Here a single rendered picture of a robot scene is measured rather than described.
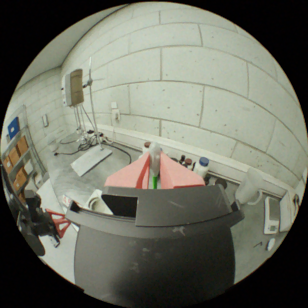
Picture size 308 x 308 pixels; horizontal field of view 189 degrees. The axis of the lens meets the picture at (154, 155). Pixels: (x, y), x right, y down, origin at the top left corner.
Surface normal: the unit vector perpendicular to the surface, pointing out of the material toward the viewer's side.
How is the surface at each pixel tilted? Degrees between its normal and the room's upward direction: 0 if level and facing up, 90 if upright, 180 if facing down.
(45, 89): 90
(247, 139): 90
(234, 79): 90
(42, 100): 90
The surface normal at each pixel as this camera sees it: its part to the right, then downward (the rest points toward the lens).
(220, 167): -0.49, 0.51
